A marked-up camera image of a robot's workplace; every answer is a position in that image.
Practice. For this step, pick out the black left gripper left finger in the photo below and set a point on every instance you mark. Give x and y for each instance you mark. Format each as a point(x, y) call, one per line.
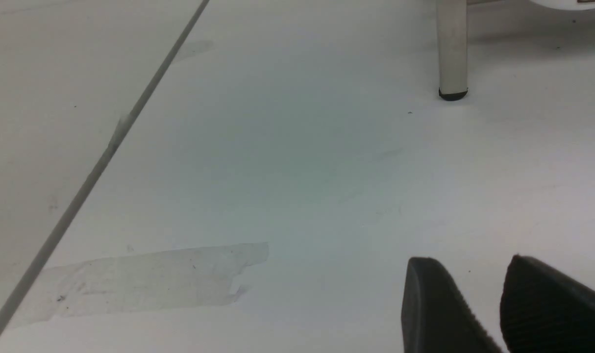
point(435, 317)

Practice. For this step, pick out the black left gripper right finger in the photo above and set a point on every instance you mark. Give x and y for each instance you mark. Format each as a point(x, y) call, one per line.
point(542, 310)

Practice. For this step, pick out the stainless steel shoe rack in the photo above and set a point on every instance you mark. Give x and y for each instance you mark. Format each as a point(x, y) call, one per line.
point(452, 47)

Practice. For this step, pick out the clear tape strip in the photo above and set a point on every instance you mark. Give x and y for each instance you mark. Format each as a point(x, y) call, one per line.
point(145, 282)

